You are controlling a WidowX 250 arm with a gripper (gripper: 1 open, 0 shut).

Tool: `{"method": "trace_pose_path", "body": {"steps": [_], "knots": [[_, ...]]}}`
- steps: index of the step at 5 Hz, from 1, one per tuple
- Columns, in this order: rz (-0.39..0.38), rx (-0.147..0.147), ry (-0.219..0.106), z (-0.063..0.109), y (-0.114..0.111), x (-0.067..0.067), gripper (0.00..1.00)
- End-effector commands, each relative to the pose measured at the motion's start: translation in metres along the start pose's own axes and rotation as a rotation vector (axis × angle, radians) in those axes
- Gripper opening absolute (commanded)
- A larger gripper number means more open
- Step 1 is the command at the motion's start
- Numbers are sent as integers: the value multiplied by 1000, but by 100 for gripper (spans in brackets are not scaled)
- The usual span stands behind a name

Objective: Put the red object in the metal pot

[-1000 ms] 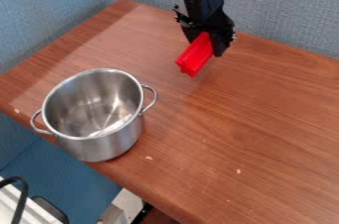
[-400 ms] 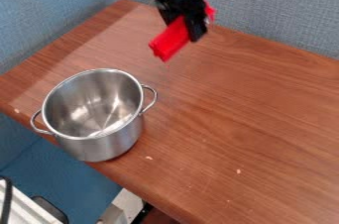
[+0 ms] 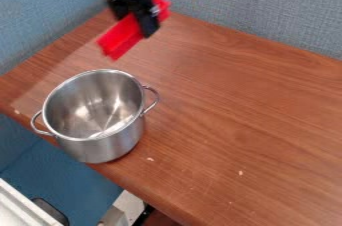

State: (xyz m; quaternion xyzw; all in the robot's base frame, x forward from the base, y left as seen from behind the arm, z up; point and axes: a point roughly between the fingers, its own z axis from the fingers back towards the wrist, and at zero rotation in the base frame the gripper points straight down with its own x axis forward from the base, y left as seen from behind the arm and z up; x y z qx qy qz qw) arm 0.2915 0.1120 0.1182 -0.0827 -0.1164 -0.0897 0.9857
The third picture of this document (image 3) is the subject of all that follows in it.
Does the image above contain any red plastic block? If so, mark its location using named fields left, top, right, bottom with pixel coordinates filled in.
left=96, top=0, right=171, bottom=60

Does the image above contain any stainless steel pot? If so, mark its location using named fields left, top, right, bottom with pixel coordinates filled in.
left=32, top=69, right=156, bottom=164

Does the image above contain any white furniture part under table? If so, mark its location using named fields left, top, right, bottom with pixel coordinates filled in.
left=96, top=190, right=145, bottom=226

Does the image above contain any white appliance lower left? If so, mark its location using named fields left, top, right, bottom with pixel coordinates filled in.
left=0, top=178, right=68, bottom=226

